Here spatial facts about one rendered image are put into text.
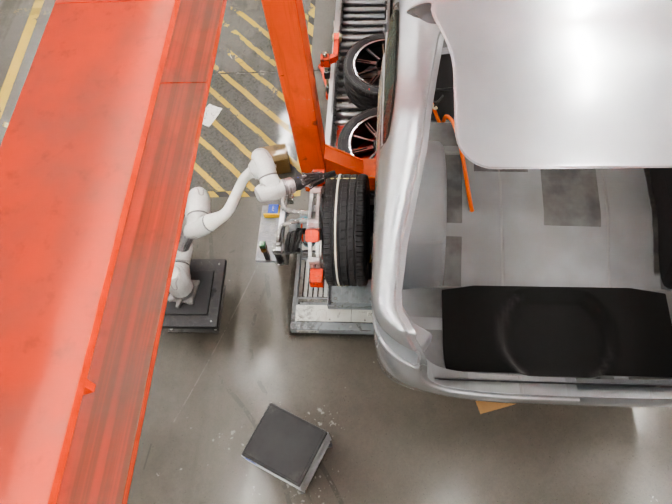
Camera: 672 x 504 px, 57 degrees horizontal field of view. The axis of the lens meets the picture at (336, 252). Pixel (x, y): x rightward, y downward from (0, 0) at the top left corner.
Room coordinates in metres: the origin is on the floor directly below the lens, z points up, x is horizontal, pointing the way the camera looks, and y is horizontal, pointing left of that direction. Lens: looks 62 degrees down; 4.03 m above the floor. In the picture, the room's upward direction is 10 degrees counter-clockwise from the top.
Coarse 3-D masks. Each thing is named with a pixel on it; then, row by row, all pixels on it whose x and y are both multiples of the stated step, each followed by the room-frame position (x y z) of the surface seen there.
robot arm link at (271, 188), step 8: (264, 176) 1.96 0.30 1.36; (272, 176) 1.95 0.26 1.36; (264, 184) 1.92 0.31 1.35; (272, 184) 1.91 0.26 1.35; (280, 184) 1.91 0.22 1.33; (256, 192) 1.89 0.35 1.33; (264, 192) 1.88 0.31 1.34; (272, 192) 1.87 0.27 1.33; (280, 192) 1.87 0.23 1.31; (264, 200) 1.85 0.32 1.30; (272, 200) 1.86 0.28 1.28
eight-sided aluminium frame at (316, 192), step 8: (312, 192) 1.97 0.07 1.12; (320, 192) 1.96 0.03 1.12; (312, 200) 1.92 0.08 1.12; (320, 200) 1.92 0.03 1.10; (312, 208) 1.88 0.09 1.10; (320, 208) 2.10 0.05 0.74; (312, 224) 1.77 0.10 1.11; (320, 248) 1.88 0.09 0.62; (312, 256) 1.64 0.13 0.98; (320, 256) 1.83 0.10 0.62; (312, 264) 1.62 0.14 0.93; (320, 264) 1.62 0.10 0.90
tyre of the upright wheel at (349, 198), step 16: (336, 176) 2.07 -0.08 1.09; (352, 176) 2.03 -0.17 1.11; (352, 192) 1.88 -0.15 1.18; (352, 208) 1.78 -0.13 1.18; (336, 224) 1.72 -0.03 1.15; (352, 224) 1.70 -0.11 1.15; (336, 240) 1.65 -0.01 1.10; (352, 240) 1.63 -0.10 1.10; (336, 256) 1.58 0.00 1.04; (352, 256) 1.57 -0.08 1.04; (352, 272) 1.52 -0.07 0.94; (368, 272) 1.66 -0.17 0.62
